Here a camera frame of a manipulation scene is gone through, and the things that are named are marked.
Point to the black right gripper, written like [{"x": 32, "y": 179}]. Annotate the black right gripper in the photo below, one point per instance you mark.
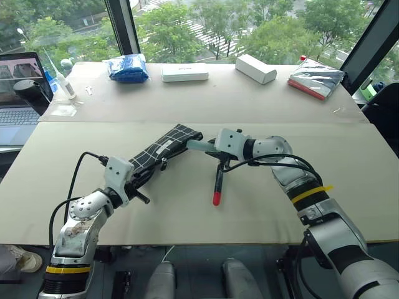
[{"x": 223, "y": 159}]

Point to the clear plastic scrap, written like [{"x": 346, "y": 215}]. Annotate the clear plastic scrap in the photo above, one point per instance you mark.
[{"x": 338, "y": 110}]

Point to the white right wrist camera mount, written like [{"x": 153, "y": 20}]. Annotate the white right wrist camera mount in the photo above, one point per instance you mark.
[{"x": 229, "y": 141}]

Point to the beige shoe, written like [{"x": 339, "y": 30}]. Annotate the beige shoe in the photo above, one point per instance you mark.
[{"x": 26, "y": 260}]

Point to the grey green round object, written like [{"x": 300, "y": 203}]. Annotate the grey green round object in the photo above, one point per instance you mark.
[{"x": 66, "y": 66}]

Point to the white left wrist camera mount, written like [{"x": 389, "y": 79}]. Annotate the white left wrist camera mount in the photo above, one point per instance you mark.
[{"x": 117, "y": 174}]

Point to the dark rounded grey shape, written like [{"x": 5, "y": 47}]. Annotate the dark rounded grey shape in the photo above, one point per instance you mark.
[
  {"x": 160, "y": 280},
  {"x": 240, "y": 280}
]

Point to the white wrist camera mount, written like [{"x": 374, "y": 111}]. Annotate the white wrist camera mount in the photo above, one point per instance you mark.
[
  {"x": 229, "y": 141},
  {"x": 117, "y": 174}
]

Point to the small white plastic piece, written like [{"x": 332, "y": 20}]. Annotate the small white plastic piece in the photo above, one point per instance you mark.
[{"x": 89, "y": 90}]

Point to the blue plastic bag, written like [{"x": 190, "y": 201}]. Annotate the blue plastic bag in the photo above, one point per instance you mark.
[{"x": 127, "y": 68}]

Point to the clear bag with red book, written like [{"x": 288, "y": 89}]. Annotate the clear bag with red book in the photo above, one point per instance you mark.
[{"x": 315, "y": 78}]

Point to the black window frame post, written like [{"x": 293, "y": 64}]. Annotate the black window frame post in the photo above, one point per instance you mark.
[
  {"x": 368, "y": 40},
  {"x": 123, "y": 25}
]

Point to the black floor bracket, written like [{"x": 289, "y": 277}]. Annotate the black floor bracket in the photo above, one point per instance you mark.
[{"x": 122, "y": 285}]

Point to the black white grid pouch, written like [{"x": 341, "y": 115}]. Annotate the black white grid pouch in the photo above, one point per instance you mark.
[{"x": 168, "y": 146}]

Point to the black cylinder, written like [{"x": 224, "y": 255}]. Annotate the black cylinder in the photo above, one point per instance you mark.
[{"x": 31, "y": 93}]

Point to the beige cardboard sheet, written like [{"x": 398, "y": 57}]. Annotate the beige cardboard sheet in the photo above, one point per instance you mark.
[
  {"x": 202, "y": 99},
  {"x": 187, "y": 218}
]

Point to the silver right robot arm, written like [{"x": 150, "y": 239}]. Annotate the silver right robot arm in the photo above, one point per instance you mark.
[{"x": 336, "y": 230}]

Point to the black chair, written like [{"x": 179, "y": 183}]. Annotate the black chair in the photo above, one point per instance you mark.
[{"x": 385, "y": 112}]

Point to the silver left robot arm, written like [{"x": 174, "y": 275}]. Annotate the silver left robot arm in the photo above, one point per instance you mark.
[{"x": 79, "y": 224}]

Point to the clear plastic pouch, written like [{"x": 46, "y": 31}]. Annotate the clear plastic pouch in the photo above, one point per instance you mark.
[{"x": 64, "y": 109}]

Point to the open laptop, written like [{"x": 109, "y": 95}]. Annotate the open laptop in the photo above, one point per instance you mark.
[{"x": 15, "y": 121}]

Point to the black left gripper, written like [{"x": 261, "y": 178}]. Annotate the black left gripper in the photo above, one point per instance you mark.
[{"x": 133, "y": 185}]

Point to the flat white box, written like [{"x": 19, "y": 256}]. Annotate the flat white box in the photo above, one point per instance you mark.
[{"x": 184, "y": 72}]

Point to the white carton box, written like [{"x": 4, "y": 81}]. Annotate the white carton box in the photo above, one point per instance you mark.
[{"x": 255, "y": 68}]

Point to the white glue bottle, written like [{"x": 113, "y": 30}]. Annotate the white glue bottle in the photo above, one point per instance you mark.
[{"x": 66, "y": 85}]

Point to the black marker with red cap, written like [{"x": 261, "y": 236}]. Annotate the black marker with red cap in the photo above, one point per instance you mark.
[{"x": 218, "y": 187}]

